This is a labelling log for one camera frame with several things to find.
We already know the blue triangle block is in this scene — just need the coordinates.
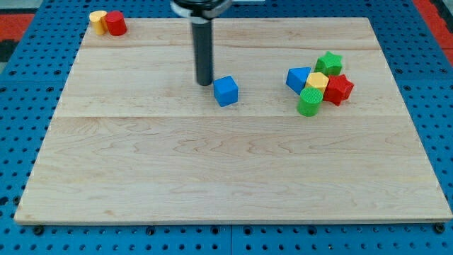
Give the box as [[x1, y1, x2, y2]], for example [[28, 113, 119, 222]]
[[285, 67, 311, 95]]

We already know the green cylinder block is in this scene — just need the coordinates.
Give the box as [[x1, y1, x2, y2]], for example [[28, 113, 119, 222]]
[[297, 87, 323, 117]]

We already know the blue cube block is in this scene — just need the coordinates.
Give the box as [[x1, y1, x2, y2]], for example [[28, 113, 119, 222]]
[[214, 76, 239, 107]]

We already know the yellow heart block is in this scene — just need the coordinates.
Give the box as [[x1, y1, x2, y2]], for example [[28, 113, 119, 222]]
[[88, 10, 108, 35]]

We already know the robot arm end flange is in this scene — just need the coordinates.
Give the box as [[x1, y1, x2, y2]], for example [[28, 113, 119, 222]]
[[170, 0, 233, 20]]

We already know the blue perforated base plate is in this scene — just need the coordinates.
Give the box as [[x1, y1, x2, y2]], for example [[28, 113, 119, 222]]
[[1, 0, 452, 254]]

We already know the yellow hexagon block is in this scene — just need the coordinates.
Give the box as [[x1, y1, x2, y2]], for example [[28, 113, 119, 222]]
[[305, 72, 329, 94]]

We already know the red star block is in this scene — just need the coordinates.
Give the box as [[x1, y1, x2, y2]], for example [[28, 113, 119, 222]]
[[323, 74, 355, 106]]

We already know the red cylinder block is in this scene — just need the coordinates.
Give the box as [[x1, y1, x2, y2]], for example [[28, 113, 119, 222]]
[[105, 11, 127, 36]]

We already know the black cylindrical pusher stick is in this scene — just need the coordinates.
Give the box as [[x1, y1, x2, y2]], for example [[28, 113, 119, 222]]
[[191, 18, 214, 86]]

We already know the wooden board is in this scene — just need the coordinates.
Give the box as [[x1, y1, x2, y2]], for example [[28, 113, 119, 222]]
[[15, 18, 452, 226]]

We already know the green star block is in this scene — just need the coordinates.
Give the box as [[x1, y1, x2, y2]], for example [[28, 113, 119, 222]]
[[314, 51, 343, 76]]

